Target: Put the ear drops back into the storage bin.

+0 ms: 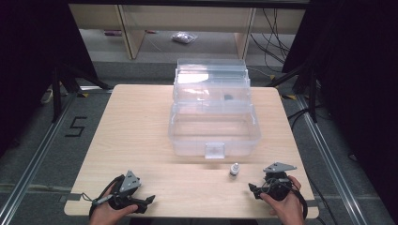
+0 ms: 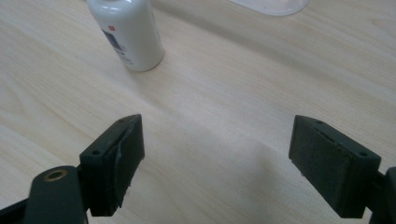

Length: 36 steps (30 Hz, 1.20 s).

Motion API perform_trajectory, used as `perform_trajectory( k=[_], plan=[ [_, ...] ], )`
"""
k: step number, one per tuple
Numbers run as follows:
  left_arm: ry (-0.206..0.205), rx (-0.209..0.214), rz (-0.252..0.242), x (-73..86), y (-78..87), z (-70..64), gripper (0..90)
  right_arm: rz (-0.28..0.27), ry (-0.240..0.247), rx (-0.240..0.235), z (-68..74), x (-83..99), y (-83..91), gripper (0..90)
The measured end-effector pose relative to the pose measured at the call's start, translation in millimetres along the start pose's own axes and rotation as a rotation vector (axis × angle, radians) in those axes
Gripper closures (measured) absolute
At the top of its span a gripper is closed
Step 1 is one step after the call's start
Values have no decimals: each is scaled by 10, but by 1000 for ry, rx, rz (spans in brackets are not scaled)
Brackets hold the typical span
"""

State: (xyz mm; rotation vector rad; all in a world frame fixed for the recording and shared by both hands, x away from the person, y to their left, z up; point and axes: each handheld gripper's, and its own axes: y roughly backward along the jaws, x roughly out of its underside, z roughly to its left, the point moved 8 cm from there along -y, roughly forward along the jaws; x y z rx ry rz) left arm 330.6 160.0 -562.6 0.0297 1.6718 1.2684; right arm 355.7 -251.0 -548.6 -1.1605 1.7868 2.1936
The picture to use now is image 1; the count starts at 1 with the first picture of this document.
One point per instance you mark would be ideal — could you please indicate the clear plastic storage box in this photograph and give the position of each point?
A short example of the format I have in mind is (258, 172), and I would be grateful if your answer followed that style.
(214, 125)

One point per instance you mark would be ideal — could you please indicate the aluminium floor rail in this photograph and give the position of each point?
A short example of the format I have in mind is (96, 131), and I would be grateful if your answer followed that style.
(34, 159)
(331, 162)

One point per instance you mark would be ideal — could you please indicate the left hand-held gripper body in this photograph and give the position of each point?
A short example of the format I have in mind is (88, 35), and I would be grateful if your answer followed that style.
(129, 182)

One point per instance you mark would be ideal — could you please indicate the light wooden shelf unit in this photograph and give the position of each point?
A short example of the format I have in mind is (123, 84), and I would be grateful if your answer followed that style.
(187, 18)

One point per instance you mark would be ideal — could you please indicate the person's left hand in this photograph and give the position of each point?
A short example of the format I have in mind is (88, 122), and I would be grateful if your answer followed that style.
(104, 214)

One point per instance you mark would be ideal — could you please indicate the clear plastic bag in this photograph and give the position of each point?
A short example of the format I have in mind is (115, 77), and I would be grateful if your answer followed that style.
(184, 37)

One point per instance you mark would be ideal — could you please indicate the small white bottle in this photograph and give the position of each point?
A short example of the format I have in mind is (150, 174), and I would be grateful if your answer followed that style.
(234, 170)

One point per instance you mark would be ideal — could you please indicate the person's right hand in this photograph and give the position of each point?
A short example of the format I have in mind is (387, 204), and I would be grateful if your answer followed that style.
(289, 210)

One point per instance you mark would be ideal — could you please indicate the black metal stand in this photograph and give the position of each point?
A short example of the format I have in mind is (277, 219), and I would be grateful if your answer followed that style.
(64, 84)
(305, 84)

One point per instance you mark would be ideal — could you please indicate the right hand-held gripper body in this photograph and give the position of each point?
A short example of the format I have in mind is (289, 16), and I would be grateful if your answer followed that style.
(278, 185)

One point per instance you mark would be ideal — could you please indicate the pink item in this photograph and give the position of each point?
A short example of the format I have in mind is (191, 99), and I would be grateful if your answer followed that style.
(112, 32)

